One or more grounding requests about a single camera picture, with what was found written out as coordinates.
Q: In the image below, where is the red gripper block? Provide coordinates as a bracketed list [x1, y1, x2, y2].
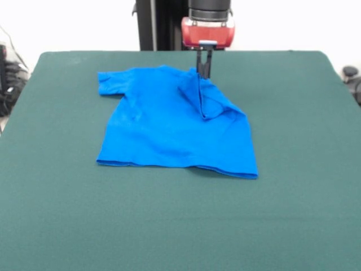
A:
[180, 16, 237, 79]

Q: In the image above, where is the blue shirt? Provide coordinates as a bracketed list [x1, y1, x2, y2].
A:
[95, 64, 259, 180]

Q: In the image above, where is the dark green table cloth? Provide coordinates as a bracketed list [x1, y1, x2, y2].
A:
[0, 50, 361, 271]

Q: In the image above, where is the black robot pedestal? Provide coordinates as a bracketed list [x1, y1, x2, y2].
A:
[131, 0, 234, 52]

